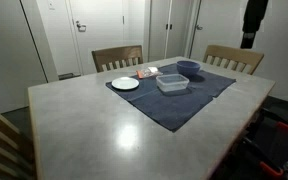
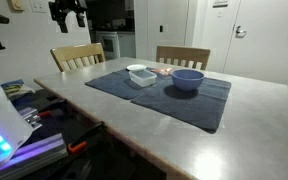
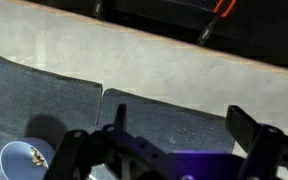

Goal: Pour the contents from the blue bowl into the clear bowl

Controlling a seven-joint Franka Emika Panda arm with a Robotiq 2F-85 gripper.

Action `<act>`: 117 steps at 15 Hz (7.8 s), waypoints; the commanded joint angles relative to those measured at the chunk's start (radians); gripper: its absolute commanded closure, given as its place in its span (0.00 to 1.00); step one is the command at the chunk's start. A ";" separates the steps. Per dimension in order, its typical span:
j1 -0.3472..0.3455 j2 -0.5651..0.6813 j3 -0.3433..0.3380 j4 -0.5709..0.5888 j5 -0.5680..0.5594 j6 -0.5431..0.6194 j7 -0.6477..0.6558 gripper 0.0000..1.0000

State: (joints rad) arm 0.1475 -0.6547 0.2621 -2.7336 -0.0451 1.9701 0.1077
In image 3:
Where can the dark blue cloth mat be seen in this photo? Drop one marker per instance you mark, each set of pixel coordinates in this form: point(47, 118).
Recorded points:
point(167, 126)
point(36, 103)

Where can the dark blue cloth mat right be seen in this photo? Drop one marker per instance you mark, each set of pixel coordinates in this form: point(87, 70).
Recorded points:
point(167, 126)

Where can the peanuts pile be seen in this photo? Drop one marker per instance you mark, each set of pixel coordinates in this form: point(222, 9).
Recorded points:
point(37, 158)

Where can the blue bowl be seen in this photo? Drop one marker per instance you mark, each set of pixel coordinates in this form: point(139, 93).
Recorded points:
point(16, 159)

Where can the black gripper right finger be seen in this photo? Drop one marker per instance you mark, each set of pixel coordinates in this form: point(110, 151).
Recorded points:
point(243, 128)

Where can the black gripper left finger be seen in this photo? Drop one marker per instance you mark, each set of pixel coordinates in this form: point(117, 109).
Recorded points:
point(120, 120)

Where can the dark blue cloth mat left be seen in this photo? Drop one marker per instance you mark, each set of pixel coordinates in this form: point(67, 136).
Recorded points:
point(36, 103)

